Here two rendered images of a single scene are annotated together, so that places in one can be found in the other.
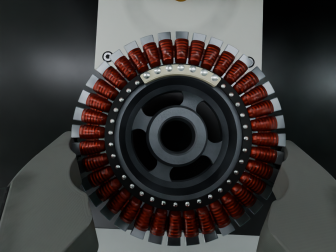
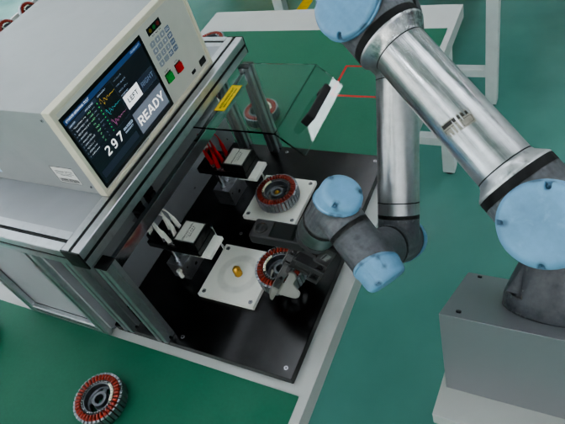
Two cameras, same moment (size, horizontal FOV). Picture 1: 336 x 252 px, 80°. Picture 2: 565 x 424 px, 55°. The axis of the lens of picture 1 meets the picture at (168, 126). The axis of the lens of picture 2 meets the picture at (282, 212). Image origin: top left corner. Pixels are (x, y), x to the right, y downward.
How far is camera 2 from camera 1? 1.08 m
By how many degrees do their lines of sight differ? 44
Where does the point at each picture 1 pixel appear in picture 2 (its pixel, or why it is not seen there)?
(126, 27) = (243, 294)
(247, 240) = (345, 273)
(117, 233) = (325, 324)
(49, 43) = (234, 326)
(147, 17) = (242, 286)
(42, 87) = (250, 332)
